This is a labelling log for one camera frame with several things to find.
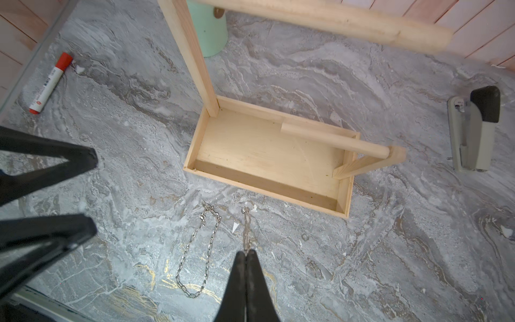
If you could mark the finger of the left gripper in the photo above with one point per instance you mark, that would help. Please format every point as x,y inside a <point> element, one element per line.
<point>52,238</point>
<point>79,159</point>

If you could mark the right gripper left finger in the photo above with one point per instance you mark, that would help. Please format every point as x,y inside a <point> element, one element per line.
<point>233,303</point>

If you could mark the green pen cup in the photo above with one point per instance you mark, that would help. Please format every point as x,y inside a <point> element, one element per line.
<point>210,24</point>

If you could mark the wooden jewelry display stand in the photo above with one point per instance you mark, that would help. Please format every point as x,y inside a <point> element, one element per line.
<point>284,156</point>

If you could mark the grey black stapler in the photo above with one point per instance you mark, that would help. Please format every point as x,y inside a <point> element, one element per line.
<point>472,124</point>

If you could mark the red white marker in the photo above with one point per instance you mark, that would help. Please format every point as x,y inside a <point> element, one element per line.
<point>50,84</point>

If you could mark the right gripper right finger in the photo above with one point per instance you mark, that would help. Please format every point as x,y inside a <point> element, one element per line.
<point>259,305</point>

